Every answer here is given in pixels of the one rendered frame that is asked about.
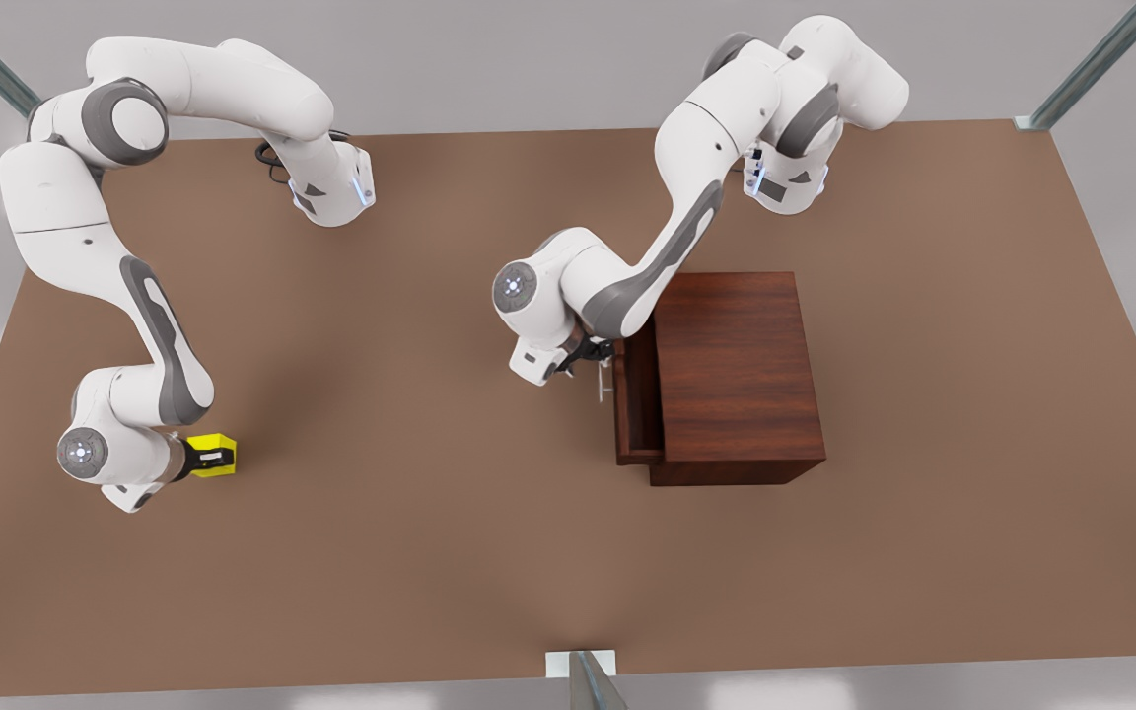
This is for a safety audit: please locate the yellow block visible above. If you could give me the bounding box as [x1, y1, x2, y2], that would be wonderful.
[183, 432, 240, 481]

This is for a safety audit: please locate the dark wooden drawer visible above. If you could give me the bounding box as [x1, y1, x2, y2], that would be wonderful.
[594, 323, 669, 467]

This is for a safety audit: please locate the dark wooden cabinet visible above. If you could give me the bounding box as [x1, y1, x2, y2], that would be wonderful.
[648, 272, 827, 488]

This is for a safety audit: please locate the black cable loop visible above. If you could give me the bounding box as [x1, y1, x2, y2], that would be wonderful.
[253, 129, 354, 186]

